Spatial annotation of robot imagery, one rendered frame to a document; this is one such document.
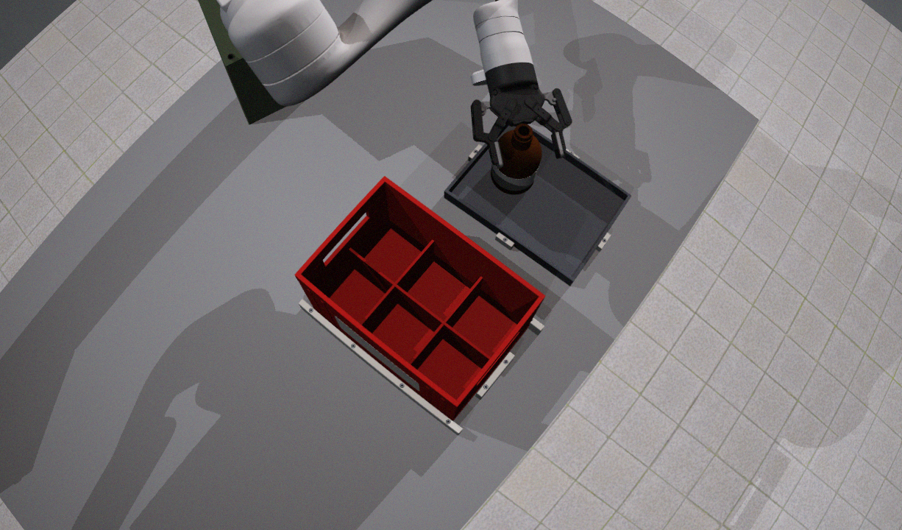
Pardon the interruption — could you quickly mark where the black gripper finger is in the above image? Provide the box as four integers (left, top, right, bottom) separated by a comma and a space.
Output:
524, 88, 572, 159
471, 99, 516, 169

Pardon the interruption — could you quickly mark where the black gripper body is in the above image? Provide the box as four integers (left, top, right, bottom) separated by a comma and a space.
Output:
485, 63, 544, 127

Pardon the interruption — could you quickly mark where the red crate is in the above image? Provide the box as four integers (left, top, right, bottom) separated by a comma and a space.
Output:
295, 176, 545, 421

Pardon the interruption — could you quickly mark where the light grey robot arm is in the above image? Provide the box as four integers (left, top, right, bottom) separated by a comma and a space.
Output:
216, 0, 533, 106

